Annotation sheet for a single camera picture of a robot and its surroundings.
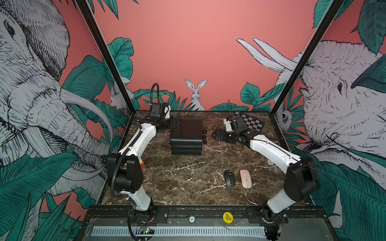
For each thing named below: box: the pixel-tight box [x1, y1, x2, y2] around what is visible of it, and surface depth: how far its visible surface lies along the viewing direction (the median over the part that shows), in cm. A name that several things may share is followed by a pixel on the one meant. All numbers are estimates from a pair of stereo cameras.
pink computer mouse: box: [240, 169, 252, 189], surface depth 86 cm
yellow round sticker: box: [222, 211, 234, 224], surface depth 75 cm
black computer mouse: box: [223, 169, 236, 188], surface depth 87 cm
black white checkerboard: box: [234, 110, 265, 133], surface depth 113 cm
